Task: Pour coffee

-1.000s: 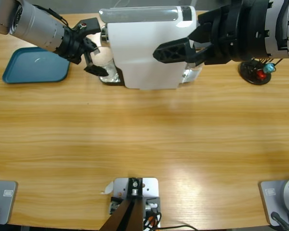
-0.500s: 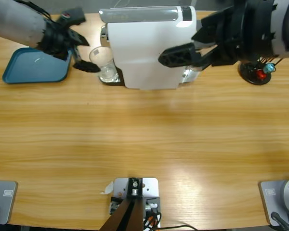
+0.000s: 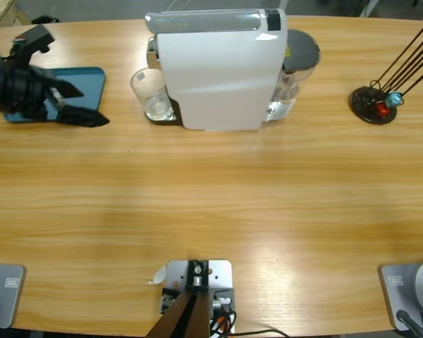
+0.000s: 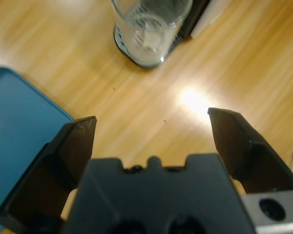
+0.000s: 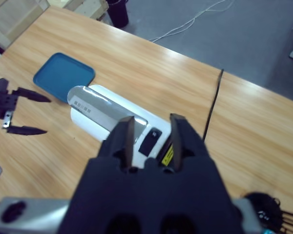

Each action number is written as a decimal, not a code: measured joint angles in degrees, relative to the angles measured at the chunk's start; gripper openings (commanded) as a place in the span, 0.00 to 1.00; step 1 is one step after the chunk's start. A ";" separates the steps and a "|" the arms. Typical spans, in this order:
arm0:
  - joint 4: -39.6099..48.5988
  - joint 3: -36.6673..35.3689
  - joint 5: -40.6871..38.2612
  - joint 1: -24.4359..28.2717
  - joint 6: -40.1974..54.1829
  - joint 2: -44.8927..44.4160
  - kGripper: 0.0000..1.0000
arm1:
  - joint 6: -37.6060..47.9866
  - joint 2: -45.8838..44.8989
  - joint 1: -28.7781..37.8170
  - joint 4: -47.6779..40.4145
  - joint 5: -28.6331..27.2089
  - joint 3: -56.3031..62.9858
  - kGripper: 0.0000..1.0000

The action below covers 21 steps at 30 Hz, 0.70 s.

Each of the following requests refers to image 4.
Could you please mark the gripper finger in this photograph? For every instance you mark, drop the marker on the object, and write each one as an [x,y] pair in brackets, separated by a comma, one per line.
[51,168]
[244,151]

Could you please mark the clear glass cup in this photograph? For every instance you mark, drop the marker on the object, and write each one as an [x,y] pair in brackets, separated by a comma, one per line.
[149,34]

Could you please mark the white capsule coffee machine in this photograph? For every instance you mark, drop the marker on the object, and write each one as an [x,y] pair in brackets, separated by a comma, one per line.
[197,17]

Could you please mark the teal plastic tray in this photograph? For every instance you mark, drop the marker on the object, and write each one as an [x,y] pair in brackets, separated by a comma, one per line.
[19,131]

